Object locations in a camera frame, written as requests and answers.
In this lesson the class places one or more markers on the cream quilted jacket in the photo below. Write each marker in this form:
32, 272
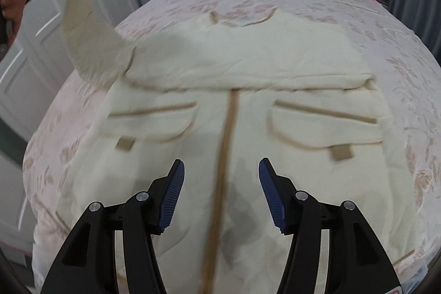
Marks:
221, 94

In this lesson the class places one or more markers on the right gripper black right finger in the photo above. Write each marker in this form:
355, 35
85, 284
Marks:
357, 262

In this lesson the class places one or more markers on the white panelled wardrobe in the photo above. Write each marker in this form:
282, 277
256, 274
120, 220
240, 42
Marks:
32, 73

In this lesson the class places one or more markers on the pink butterfly bedspread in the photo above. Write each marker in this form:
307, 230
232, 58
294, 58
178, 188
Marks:
407, 75

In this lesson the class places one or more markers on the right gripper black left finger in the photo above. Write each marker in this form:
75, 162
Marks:
86, 261

